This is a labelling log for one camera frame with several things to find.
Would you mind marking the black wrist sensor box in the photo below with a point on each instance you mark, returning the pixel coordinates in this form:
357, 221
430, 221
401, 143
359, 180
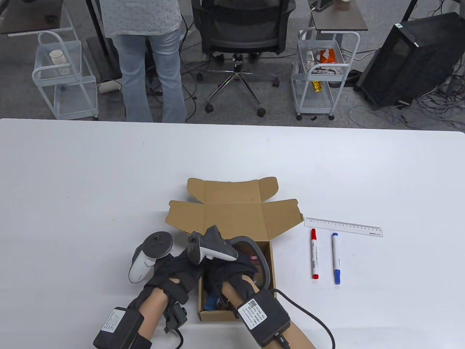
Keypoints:
120, 325
263, 318

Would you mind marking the white power strip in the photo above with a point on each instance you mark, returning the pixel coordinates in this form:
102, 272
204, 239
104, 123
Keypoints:
109, 85

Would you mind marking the brown cardboard mailer box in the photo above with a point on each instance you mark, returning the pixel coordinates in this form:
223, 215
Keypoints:
232, 218

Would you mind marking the yellow packet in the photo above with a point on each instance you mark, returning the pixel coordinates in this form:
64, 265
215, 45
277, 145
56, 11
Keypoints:
317, 86

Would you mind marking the person's left hand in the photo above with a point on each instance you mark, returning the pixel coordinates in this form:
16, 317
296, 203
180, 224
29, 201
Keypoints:
174, 272

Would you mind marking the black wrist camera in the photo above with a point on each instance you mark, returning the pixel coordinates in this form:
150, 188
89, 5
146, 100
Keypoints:
178, 316

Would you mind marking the brown side table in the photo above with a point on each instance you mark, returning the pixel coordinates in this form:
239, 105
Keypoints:
341, 20

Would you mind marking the orange packet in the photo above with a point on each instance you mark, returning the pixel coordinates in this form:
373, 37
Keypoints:
327, 56

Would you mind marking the blue marker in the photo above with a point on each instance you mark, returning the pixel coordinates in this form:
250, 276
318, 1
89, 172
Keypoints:
336, 258

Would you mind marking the black mesh office chair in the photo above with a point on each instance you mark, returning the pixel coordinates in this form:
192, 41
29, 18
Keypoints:
243, 40

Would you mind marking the brown desk with white frame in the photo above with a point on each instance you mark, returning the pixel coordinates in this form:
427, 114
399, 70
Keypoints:
29, 14

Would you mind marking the small white dotted container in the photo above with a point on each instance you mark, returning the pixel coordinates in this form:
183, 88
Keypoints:
65, 70

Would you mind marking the white grey handheld controller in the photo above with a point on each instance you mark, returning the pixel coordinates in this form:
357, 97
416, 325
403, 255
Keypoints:
140, 267
216, 247

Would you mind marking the red marker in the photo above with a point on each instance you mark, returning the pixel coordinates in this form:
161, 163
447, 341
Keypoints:
315, 254

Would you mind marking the white metal cart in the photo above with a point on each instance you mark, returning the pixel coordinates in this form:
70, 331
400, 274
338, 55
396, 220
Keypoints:
316, 103
78, 98

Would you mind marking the person's right forearm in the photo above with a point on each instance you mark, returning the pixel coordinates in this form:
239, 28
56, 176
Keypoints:
234, 292

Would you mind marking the dark flat device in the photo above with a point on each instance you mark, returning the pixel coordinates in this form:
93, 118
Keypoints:
323, 3

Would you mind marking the black desk leg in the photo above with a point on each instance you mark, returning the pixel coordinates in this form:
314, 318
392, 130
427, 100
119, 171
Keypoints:
95, 16

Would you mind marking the clear plastic ruler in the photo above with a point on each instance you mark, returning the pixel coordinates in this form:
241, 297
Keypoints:
343, 226

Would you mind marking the person's left forearm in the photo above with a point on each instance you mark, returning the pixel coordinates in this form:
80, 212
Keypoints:
154, 311

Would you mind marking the black computer tower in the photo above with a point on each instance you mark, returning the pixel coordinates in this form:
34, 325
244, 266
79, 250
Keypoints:
414, 61

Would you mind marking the white paper cup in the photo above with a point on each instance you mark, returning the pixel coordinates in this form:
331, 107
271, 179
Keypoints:
57, 58

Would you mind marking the person's right hand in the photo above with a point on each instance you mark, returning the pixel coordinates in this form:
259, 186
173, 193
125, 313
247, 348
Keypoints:
232, 271

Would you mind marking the blue binder clip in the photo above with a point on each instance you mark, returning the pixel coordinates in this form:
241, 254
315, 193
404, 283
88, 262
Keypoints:
210, 303

